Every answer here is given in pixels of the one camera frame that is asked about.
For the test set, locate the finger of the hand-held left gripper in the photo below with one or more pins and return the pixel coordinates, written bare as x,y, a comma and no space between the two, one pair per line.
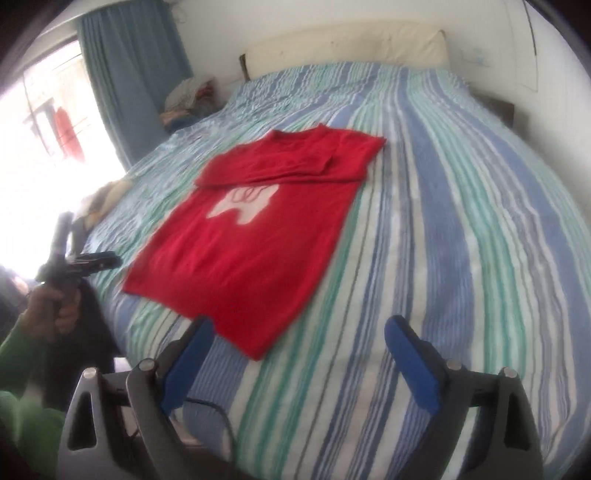
99,261
63,235

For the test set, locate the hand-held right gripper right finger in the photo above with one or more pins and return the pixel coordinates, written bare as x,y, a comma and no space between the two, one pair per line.
411,364

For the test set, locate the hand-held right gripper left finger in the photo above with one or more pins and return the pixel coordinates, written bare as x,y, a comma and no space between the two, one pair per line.
189,364

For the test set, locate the red t-shirt with white print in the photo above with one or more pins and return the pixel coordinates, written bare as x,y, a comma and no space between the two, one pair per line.
258,240

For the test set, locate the person's left forearm green sleeve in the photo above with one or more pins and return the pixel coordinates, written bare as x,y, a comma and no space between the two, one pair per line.
23,392

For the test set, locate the pile of folded clothes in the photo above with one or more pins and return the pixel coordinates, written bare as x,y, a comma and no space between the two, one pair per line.
189,104

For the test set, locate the person's left hand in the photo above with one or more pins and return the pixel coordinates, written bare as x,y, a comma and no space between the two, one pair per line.
46,314

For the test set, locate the bright window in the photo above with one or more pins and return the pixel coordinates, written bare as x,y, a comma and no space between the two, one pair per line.
41,184

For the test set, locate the beige crumpled cloth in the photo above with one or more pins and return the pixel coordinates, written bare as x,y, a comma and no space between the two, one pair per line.
108,196

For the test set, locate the dark cloth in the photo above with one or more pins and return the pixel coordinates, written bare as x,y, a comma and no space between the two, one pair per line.
90,341

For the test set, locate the red hanging garment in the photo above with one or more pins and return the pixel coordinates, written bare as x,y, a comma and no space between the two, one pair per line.
67,134

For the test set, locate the bed with striped sheet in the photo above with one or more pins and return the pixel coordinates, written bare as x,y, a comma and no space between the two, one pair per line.
438,254

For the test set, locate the blue curtain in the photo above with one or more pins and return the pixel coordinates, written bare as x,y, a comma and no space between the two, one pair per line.
134,78

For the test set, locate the dark wooden nightstand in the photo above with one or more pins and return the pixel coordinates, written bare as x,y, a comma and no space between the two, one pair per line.
498,110

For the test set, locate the cream padded headboard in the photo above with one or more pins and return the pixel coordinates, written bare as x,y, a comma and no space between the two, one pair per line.
351,46

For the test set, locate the white wardrobe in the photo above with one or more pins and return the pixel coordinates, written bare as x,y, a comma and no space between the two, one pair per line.
521,37

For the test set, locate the white wall socket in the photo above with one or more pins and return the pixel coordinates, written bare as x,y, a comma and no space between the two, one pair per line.
475,56

